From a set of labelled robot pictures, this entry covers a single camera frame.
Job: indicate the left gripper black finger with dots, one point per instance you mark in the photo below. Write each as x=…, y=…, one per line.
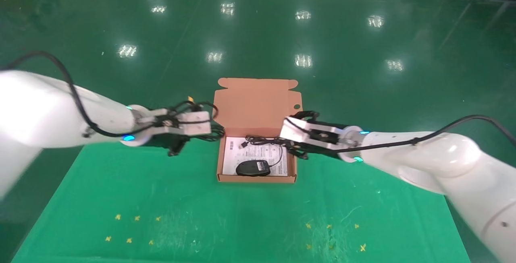
x=215, y=131
x=177, y=148

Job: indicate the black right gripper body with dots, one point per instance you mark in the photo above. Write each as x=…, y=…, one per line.
x=326, y=153

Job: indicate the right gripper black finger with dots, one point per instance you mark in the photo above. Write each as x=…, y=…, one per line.
x=298, y=151
x=306, y=115

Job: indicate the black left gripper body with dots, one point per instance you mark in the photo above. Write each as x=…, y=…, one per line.
x=169, y=140

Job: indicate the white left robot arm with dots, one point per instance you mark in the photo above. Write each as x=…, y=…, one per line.
x=48, y=110

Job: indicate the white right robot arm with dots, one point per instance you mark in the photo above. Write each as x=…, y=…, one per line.
x=443, y=162

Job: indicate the open orange cardboard box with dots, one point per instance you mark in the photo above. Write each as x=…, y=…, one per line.
x=254, y=106

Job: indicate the white printed instruction leaflet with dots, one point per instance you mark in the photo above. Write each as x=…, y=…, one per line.
x=234, y=162

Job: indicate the green cloth table mat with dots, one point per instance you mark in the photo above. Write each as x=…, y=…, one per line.
x=242, y=222

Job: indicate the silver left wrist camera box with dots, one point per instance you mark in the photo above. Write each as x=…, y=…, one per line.
x=199, y=129

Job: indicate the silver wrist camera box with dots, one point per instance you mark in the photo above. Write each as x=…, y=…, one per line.
x=199, y=129
x=296, y=134

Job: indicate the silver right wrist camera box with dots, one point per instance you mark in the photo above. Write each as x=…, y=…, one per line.
x=296, y=134

